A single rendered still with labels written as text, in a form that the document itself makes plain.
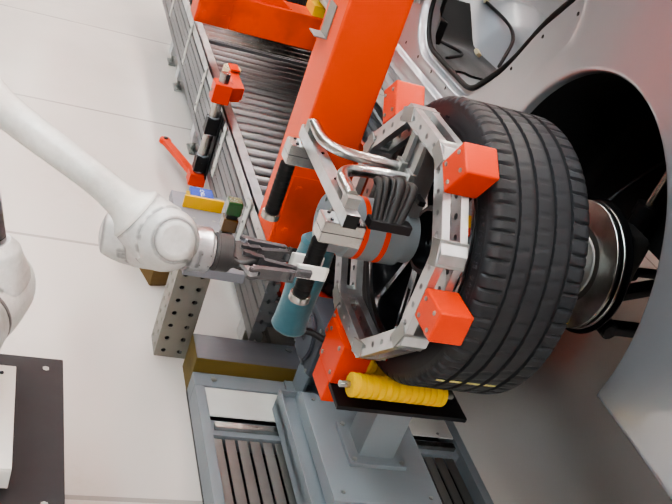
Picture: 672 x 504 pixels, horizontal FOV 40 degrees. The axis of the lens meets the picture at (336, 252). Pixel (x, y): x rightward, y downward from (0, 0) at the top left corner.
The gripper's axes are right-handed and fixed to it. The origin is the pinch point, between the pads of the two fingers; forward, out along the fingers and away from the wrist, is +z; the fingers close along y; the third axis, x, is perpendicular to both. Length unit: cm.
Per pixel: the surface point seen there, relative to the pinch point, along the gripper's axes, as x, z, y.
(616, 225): 17, 75, -13
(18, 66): -83, -57, -288
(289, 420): -66, 23, -31
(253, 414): -75, 18, -43
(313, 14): -14, 64, -256
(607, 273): 7, 74, -7
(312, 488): -68, 25, -9
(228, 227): -24, -2, -56
